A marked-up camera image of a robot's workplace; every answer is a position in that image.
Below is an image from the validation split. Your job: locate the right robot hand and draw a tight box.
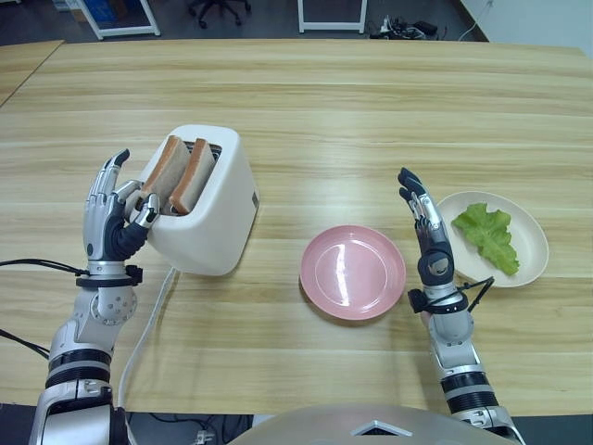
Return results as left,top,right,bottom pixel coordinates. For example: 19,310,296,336
397,167,461,294

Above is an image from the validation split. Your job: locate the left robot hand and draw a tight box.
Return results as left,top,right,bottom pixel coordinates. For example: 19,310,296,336
82,147,161,277

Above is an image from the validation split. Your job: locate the green lettuce leaf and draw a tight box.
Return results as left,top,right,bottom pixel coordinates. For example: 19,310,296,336
450,201,522,277

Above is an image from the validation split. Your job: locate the pink plate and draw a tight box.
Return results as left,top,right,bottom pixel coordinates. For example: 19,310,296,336
298,224,408,322

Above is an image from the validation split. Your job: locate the bread slice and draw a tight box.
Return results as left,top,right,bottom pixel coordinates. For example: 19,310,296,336
167,137,217,216
140,134,193,217

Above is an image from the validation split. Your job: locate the cream plate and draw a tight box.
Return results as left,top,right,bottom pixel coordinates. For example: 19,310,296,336
435,190,550,290

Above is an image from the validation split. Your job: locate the cream toaster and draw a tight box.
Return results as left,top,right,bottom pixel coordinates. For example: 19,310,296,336
132,123,259,278

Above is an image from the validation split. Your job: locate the robot body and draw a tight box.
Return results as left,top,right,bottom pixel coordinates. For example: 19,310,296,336
224,402,524,445

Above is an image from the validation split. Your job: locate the black office chair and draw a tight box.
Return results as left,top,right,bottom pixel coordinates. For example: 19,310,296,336
186,0,254,30

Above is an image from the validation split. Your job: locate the black cable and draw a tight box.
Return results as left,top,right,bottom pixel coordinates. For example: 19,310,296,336
456,276,496,314
0,258,92,361

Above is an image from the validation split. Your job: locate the white cord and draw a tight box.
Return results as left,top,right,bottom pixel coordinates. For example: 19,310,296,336
117,267,181,410

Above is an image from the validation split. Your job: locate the white frame rack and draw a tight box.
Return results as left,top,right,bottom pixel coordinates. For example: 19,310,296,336
49,0,162,41
296,0,369,35

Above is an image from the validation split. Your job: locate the power strip with cables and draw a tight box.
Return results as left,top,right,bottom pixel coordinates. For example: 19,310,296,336
369,14,439,41

